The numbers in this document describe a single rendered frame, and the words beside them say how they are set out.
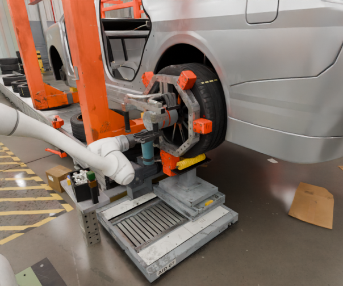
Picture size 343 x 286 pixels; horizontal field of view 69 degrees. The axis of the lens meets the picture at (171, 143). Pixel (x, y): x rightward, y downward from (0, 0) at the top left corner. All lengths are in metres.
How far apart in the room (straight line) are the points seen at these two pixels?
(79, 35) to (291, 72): 1.30
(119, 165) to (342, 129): 1.01
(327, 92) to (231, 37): 0.55
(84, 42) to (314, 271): 2.05
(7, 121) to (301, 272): 1.74
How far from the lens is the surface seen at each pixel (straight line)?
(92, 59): 1.88
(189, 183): 2.02
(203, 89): 1.54
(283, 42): 1.30
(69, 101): 3.89
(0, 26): 14.48
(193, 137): 1.55
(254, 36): 1.38
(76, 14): 1.86
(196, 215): 1.91
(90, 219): 1.87
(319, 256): 2.03
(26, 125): 1.04
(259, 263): 1.85
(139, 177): 2.03
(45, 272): 1.51
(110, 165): 1.15
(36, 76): 3.75
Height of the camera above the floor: 1.34
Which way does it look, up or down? 23 degrees down
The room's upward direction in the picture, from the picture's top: 2 degrees counter-clockwise
